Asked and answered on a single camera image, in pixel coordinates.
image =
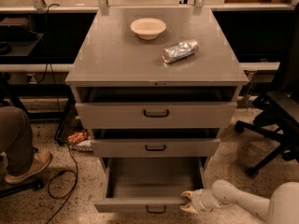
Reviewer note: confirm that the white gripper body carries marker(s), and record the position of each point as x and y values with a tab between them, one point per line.
197	200

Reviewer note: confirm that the grey bottom drawer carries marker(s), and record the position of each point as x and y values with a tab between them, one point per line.
149	185

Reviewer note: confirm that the grey drawer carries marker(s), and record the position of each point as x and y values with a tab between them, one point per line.
149	185
155	115
137	148

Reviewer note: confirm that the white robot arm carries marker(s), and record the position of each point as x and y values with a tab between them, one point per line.
281	208

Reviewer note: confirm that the grey middle drawer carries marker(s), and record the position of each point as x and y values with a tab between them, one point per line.
137	148

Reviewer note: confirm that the grey top drawer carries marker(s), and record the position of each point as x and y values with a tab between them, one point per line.
155	115

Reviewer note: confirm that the grey metal drawer cabinet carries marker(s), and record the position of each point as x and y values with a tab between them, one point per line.
116	66

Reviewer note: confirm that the black office chair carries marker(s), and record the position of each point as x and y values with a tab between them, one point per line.
279	119

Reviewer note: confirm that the orange snack packet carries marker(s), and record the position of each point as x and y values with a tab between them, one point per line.
77	137

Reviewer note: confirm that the crushed silver can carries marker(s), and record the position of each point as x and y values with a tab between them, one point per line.
180	50

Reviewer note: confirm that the black chair base left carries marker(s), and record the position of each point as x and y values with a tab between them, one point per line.
7	190

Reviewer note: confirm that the tan shoe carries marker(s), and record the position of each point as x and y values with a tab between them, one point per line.
40	161

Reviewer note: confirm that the white paper bowl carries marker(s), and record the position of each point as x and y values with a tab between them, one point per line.
148	28

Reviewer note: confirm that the person leg brown trousers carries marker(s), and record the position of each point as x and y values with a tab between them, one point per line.
16	140

